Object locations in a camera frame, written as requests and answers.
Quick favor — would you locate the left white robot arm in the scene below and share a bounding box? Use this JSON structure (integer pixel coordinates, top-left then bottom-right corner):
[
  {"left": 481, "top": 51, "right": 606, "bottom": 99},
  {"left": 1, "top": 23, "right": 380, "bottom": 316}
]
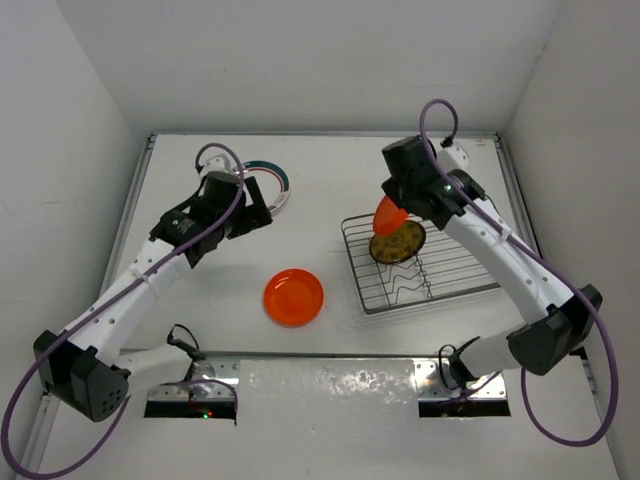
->
[{"left": 33, "top": 172, "right": 272, "bottom": 423}]

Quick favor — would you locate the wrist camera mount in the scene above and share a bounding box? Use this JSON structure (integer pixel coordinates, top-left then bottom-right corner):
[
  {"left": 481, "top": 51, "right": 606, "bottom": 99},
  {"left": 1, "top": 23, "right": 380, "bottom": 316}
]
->
[
  {"left": 199, "top": 154, "right": 235, "bottom": 176},
  {"left": 438, "top": 143, "right": 470, "bottom": 171}
]

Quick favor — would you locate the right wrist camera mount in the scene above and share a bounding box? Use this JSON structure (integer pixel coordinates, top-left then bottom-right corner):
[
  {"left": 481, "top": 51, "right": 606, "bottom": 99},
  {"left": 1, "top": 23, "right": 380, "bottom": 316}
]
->
[{"left": 438, "top": 143, "right": 470, "bottom": 171}]

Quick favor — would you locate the yellow brown plate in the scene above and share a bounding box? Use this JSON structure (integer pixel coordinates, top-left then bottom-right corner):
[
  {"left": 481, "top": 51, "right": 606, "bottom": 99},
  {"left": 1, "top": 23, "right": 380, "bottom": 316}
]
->
[{"left": 369, "top": 220, "right": 427, "bottom": 265}]

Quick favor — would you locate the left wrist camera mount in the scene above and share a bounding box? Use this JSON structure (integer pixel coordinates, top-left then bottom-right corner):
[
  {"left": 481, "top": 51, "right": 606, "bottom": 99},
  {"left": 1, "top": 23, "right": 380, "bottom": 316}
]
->
[{"left": 199, "top": 154, "right": 235, "bottom": 176}]

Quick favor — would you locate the metal wire dish rack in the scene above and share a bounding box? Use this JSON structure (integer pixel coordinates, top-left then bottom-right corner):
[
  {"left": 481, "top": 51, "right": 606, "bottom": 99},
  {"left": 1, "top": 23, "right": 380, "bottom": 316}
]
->
[{"left": 341, "top": 214, "right": 499, "bottom": 315}]

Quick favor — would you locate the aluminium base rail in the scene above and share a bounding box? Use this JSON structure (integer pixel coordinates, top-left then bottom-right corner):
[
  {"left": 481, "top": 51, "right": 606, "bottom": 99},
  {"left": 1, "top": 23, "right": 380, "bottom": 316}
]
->
[{"left": 89, "top": 349, "right": 511, "bottom": 406}]

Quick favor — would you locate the orange plastic plate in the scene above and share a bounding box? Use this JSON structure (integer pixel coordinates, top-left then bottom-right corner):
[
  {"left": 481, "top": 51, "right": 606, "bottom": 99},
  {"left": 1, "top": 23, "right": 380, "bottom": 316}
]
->
[
  {"left": 372, "top": 196, "right": 409, "bottom": 236},
  {"left": 263, "top": 268, "right": 325, "bottom": 328}
]

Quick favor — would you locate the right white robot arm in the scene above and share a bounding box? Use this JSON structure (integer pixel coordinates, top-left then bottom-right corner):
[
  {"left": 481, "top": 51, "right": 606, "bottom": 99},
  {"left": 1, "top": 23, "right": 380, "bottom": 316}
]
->
[{"left": 382, "top": 136, "right": 602, "bottom": 387}]

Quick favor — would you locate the dark green rimmed plate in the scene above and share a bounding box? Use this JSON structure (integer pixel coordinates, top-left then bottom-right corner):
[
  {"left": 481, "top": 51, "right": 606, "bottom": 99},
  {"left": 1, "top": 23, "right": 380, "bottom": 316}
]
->
[{"left": 242, "top": 160, "right": 291, "bottom": 217}]

